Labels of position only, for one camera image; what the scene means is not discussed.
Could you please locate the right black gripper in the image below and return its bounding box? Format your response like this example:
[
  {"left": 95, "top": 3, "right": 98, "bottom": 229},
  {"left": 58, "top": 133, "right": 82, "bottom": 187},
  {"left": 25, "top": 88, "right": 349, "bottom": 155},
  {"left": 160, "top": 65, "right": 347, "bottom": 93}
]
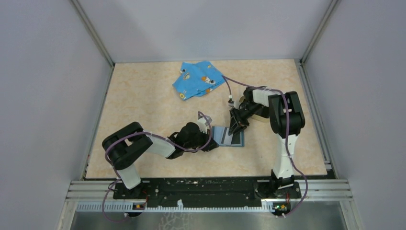
[{"left": 229, "top": 103, "right": 264, "bottom": 136}]

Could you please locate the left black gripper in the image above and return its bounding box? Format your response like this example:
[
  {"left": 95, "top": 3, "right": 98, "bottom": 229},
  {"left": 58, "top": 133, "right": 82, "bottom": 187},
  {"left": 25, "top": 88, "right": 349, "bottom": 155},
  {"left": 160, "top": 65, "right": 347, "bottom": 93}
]
[{"left": 184, "top": 126, "right": 218, "bottom": 151}]

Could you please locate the beige oval card tray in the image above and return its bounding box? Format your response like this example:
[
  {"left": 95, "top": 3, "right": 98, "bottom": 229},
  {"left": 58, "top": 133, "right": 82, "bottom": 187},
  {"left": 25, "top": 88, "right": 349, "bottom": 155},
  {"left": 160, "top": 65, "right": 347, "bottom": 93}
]
[{"left": 238, "top": 96, "right": 269, "bottom": 122}]

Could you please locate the blue card holder wallet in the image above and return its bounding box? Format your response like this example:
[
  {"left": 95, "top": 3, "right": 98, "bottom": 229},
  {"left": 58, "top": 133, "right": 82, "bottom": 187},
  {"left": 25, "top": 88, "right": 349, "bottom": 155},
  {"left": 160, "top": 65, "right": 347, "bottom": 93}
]
[{"left": 212, "top": 126, "right": 245, "bottom": 147}]

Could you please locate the white card black stripe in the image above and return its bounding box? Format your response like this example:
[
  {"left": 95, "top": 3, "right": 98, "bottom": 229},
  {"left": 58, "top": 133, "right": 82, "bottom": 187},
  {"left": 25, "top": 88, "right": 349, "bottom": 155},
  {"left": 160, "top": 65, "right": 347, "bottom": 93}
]
[{"left": 220, "top": 127, "right": 244, "bottom": 146}]

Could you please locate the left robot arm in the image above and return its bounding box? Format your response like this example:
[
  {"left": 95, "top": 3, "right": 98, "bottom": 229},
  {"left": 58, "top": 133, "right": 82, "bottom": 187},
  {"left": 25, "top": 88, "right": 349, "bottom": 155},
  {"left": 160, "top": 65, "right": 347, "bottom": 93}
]
[{"left": 101, "top": 122, "right": 219, "bottom": 198}]

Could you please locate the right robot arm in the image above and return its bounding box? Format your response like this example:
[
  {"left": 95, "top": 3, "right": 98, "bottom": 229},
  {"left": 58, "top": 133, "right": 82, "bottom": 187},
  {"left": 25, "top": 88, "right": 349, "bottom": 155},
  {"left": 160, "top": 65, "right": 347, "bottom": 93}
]
[{"left": 228, "top": 87, "right": 305, "bottom": 197}]

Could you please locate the blue printed cloth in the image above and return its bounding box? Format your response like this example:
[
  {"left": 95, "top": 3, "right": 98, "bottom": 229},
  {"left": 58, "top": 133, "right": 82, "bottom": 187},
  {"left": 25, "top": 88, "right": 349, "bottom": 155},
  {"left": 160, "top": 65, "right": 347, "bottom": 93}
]
[{"left": 172, "top": 61, "right": 225, "bottom": 101}]

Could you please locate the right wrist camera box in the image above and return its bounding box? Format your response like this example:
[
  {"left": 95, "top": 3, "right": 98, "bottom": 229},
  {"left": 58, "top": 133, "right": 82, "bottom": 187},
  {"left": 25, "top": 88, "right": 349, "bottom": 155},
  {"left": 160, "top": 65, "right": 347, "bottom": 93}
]
[{"left": 227, "top": 98, "right": 236, "bottom": 108}]

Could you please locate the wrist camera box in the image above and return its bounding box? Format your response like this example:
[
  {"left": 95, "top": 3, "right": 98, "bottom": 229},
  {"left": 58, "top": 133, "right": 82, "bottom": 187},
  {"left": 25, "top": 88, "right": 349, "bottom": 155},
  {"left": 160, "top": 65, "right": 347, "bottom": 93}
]
[
  {"left": 227, "top": 98, "right": 236, "bottom": 108},
  {"left": 197, "top": 115, "right": 212, "bottom": 134}
]

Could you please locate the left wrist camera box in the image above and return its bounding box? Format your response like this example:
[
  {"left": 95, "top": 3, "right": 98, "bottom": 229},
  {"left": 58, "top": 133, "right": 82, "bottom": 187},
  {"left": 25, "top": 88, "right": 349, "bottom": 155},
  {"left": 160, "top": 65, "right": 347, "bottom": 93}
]
[{"left": 197, "top": 115, "right": 212, "bottom": 134}]

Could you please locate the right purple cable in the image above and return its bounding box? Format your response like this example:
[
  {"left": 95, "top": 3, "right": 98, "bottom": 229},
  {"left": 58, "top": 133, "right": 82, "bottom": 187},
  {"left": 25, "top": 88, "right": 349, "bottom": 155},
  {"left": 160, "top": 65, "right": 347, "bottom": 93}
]
[{"left": 222, "top": 75, "right": 309, "bottom": 219}]

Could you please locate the purple cable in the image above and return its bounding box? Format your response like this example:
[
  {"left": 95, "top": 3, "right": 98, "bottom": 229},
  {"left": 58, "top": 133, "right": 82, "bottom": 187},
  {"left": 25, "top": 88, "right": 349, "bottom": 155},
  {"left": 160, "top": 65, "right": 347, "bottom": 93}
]
[
  {"left": 222, "top": 75, "right": 309, "bottom": 219},
  {"left": 101, "top": 111, "right": 213, "bottom": 223}
]

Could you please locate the black mounting base plate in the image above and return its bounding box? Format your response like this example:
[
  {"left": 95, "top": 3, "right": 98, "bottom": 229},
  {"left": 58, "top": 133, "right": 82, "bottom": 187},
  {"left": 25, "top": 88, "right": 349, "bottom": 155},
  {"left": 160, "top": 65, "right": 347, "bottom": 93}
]
[{"left": 113, "top": 176, "right": 302, "bottom": 208}]

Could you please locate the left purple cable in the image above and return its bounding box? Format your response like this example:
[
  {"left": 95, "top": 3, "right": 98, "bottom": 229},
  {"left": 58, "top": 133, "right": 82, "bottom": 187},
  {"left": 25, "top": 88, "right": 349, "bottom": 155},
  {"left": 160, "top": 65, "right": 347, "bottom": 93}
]
[{"left": 101, "top": 111, "right": 213, "bottom": 223}]

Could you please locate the aluminium frame rail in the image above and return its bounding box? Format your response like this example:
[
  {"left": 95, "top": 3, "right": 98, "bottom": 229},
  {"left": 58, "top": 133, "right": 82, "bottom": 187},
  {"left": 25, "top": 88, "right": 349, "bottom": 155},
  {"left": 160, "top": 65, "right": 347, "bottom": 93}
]
[{"left": 66, "top": 177, "right": 353, "bottom": 213}]

